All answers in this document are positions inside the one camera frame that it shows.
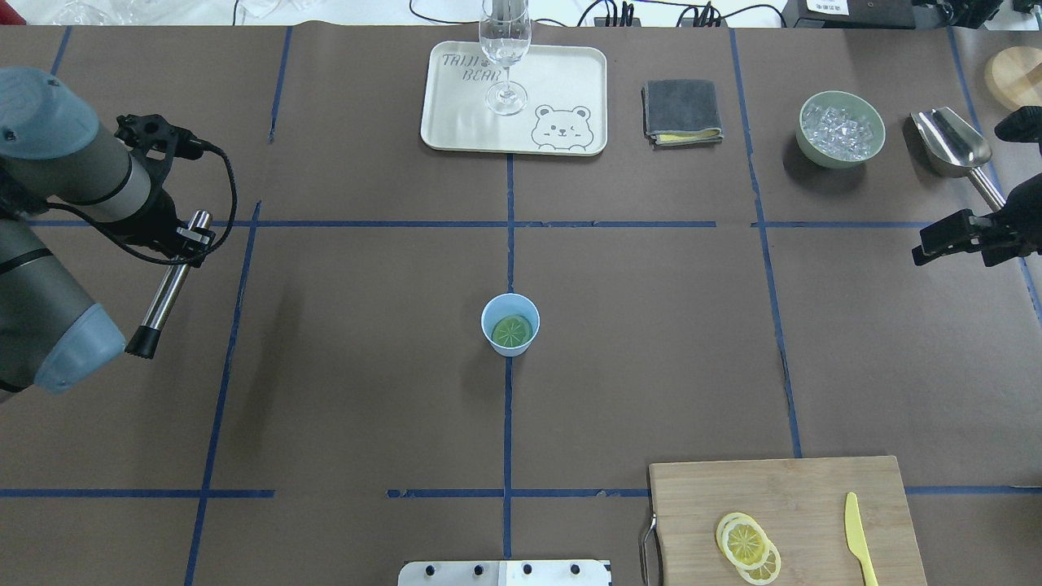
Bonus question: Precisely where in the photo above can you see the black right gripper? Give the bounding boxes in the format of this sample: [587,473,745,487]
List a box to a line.
[912,105,1041,266]

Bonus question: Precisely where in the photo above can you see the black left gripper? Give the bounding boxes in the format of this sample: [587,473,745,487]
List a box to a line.
[114,114,216,268]

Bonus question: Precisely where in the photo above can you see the steel muddler with black cap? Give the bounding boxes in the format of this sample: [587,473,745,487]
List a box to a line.
[125,210,212,359]

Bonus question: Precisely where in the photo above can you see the lemon slice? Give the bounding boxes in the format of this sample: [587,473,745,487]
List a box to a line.
[492,315,535,348]

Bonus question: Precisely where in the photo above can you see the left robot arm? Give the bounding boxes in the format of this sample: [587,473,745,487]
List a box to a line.
[1,67,232,400]

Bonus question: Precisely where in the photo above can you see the light blue cup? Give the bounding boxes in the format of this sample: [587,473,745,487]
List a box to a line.
[480,293,541,357]

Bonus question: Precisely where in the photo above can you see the lemon slices on board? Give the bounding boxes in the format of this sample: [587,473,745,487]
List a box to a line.
[715,511,782,585]

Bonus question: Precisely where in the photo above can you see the steel ice scoop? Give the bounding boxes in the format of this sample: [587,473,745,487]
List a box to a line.
[909,107,1006,212]

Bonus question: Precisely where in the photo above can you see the green bowl of ice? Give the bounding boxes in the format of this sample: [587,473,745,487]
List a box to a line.
[795,90,887,169]

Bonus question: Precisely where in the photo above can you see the wooden mug tree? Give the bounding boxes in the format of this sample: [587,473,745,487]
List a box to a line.
[985,46,1041,112]

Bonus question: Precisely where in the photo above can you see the grey folded cloth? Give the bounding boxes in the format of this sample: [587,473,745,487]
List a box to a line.
[641,79,725,147]

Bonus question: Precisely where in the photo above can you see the wooden cutting board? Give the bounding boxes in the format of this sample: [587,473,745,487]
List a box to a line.
[649,456,926,585]

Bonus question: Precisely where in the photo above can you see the yellow plastic knife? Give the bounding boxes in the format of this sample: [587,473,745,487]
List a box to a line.
[843,491,879,586]

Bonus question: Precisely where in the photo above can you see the clear wine glass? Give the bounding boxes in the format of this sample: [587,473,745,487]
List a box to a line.
[479,1,532,116]

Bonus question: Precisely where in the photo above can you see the cream bear tray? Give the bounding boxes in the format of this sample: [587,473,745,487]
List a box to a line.
[420,41,609,156]

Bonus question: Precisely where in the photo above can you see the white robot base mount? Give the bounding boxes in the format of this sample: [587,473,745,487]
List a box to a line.
[397,559,613,585]

